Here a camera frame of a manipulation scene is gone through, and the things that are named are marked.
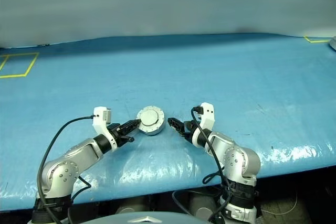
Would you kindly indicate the grey robot torso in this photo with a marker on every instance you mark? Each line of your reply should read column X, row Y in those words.
column 118, row 220

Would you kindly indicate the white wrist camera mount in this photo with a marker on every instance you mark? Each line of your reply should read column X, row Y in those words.
column 99, row 123
column 208, row 119

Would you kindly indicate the blue table cover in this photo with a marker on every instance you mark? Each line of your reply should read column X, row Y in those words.
column 236, row 77

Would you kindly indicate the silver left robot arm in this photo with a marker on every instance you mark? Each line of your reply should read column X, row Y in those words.
column 78, row 153

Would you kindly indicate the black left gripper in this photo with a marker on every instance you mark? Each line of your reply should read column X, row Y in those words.
column 119, row 136

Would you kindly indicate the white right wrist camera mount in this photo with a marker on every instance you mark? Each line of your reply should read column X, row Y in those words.
column 208, row 119

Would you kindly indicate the small yellow tape outline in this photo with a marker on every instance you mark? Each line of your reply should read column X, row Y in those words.
column 311, row 41

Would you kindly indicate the large yellow tape rectangle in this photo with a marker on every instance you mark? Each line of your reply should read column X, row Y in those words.
column 31, row 64

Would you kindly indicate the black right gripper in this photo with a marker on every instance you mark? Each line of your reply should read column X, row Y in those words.
column 189, row 129

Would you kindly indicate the grey object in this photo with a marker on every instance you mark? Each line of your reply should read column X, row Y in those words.
column 333, row 43

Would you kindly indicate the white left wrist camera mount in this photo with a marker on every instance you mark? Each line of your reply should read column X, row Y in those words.
column 99, row 123

